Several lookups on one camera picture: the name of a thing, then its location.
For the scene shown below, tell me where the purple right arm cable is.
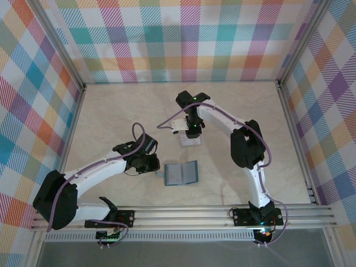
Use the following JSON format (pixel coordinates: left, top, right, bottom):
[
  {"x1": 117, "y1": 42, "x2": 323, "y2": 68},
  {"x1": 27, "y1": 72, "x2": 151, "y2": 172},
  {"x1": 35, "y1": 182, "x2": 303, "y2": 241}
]
[{"x1": 157, "y1": 102, "x2": 290, "y2": 248}]

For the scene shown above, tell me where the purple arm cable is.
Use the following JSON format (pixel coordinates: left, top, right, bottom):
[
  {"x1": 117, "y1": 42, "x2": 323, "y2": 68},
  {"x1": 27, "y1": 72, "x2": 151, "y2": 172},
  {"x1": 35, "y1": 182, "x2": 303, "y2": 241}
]
[
  {"x1": 46, "y1": 122, "x2": 147, "y2": 249},
  {"x1": 157, "y1": 102, "x2": 290, "y2": 248}
]

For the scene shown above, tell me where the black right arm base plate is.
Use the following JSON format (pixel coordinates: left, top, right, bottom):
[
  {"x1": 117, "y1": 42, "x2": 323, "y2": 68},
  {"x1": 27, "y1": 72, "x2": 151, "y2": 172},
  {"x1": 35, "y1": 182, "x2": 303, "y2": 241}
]
[{"x1": 232, "y1": 207, "x2": 284, "y2": 228}]

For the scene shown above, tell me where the slotted grey cable duct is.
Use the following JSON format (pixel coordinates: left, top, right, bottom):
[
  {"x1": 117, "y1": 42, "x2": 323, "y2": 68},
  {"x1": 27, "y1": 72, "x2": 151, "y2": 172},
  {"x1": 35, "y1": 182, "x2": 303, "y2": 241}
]
[{"x1": 43, "y1": 232, "x2": 256, "y2": 243}]

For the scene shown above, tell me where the aluminium frame post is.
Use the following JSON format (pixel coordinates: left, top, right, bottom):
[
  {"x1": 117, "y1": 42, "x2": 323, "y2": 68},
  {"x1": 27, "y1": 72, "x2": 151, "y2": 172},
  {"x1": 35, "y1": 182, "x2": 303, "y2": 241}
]
[
  {"x1": 275, "y1": 0, "x2": 330, "y2": 87},
  {"x1": 33, "y1": 0, "x2": 87, "y2": 88}
]

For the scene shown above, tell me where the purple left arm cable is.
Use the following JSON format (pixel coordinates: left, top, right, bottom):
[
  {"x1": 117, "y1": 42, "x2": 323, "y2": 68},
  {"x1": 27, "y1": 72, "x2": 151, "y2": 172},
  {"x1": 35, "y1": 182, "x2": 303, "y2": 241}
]
[{"x1": 46, "y1": 122, "x2": 147, "y2": 249}]

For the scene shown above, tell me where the aluminium frame cross rail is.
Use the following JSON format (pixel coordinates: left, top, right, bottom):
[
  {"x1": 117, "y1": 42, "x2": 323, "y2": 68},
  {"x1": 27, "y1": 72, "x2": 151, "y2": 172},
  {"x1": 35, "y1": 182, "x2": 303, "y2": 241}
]
[{"x1": 29, "y1": 204, "x2": 338, "y2": 231}]

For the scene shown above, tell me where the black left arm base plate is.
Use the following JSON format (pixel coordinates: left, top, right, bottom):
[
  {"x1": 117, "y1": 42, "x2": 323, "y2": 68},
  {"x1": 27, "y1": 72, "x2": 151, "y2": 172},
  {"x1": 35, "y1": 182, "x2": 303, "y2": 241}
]
[{"x1": 84, "y1": 210, "x2": 136, "y2": 229}]

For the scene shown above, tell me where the aluminium frame leg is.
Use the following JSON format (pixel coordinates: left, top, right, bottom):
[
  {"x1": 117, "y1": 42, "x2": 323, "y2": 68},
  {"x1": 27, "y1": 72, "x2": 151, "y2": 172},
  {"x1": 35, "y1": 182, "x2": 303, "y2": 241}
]
[
  {"x1": 322, "y1": 228, "x2": 342, "y2": 267},
  {"x1": 23, "y1": 230, "x2": 45, "y2": 267}
]

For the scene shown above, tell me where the aluminium side rail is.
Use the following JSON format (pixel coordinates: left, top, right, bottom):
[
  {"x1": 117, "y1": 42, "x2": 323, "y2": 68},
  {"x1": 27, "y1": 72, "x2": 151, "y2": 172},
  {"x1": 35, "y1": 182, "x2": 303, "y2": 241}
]
[
  {"x1": 47, "y1": 83, "x2": 87, "y2": 209},
  {"x1": 276, "y1": 82, "x2": 319, "y2": 205}
]

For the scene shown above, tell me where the blue leather card holder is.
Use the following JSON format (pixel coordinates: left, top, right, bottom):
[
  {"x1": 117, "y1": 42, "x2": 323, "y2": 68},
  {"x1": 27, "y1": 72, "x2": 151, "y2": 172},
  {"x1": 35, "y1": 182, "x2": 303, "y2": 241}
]
[{"x1": 154, "y1": 160, "x2": 200, "y2": 186}]

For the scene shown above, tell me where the small circuit board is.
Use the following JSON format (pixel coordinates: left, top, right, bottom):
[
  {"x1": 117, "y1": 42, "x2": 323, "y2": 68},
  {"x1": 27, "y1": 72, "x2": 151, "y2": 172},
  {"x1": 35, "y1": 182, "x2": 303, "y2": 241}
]
[
  {"x1": 96, "y1": 227, "x2": 125, "y2": 242},
  {"x1": 254, "y1": 226, "x2": 275, "y2": 240}
]

